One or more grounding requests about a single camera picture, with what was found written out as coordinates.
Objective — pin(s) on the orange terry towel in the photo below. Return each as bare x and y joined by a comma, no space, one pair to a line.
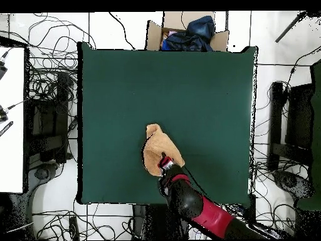
155,143

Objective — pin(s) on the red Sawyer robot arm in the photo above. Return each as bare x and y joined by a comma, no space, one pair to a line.
213,218

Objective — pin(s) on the dark green table cloth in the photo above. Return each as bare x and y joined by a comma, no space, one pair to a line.
200,100

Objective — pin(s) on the black power strip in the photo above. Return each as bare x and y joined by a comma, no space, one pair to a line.
74,228

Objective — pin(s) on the brown cardboard box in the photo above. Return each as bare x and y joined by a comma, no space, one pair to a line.
153,37

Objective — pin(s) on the black equipment rack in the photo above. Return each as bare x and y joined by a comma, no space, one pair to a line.
47,120

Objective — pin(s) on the dark blue clothing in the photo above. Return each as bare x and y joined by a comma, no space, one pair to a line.
198,35

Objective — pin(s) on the white side table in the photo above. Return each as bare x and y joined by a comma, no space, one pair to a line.
11,150

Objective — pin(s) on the green cloth on neighbouring table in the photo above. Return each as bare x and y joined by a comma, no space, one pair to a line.
316,125

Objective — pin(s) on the dark metal rod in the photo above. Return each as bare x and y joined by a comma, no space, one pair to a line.
288,27

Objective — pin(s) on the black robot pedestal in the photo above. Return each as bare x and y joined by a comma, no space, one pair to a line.
150,223

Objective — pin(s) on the black metal frame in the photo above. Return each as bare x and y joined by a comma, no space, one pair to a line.
299,118

